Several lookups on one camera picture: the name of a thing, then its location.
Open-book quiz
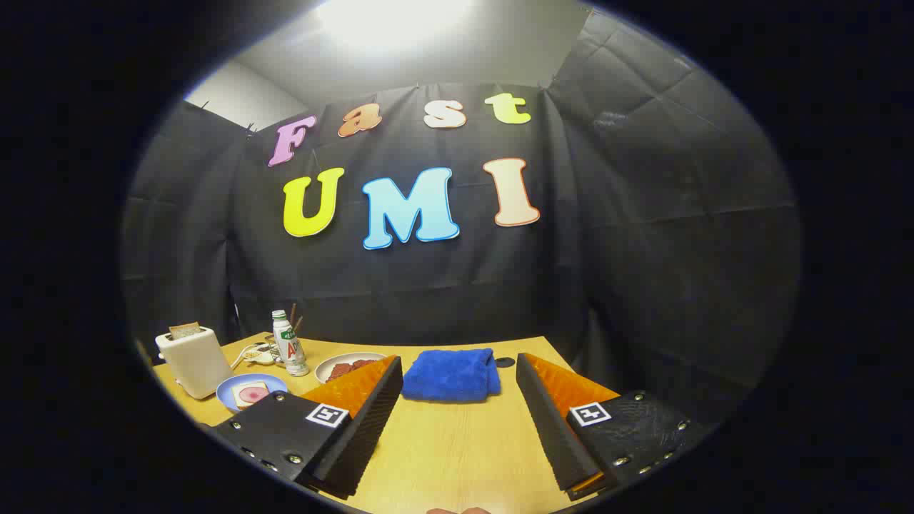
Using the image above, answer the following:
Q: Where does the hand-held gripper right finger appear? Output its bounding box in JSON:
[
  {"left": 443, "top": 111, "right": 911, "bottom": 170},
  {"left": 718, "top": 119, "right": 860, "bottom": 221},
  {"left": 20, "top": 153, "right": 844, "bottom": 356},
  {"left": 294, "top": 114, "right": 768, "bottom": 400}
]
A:
[{"left": 516, "top": 352, "right": 708, "bottom": 502}]

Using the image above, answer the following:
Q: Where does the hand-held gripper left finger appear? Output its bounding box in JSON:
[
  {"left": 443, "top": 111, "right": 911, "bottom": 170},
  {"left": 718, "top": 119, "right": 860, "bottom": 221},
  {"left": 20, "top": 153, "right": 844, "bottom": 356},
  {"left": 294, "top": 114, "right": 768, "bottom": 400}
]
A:
[{"left": 207, "top": 355, "right": 404, "bottom": 500}]

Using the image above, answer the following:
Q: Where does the beige round plate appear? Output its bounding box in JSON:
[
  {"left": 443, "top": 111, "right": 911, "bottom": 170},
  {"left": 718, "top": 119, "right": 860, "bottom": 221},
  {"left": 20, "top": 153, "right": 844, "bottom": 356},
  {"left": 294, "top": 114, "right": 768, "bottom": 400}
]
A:
[{"left": 315, "top": 352, "right": 388, "bottom": 384}]

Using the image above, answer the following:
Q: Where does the blue folded towel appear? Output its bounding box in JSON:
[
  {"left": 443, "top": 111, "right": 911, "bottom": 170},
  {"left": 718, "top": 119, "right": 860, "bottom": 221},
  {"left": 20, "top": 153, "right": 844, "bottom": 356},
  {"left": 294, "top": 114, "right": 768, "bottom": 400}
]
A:
[{"left": 401, "top": 348, "right": 502, "bottom": 403}]

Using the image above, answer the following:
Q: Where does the white drink bottle green cap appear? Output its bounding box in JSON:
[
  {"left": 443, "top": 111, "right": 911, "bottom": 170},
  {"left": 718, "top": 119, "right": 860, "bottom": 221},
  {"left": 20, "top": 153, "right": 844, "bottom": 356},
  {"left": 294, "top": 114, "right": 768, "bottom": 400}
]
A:
[{"left": 271, "top": 310, "right": 310, "bottom": 377}]

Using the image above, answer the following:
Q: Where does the white bread slice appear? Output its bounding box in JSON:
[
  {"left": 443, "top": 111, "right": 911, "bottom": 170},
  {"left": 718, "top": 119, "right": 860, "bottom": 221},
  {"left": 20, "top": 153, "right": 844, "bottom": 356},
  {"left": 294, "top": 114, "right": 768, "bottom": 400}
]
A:
[{"left": 231, "top": 381, "right": 271, "bottom": 410}]

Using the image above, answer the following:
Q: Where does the blue round plate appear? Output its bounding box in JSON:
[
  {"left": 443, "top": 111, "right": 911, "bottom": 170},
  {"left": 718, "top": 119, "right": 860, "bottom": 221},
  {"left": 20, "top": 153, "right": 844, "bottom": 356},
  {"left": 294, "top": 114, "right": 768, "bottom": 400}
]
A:
[{"left": 216, "top": 373, "right": 288, "bottom": 413}]

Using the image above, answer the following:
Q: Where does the white toaster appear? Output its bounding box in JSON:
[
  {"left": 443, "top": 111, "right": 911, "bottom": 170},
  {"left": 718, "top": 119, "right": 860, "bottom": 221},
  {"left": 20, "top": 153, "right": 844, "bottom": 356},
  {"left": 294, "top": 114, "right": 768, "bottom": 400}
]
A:
[{"left": 155, "top": 326, "right": 234, "bottom": 399}]

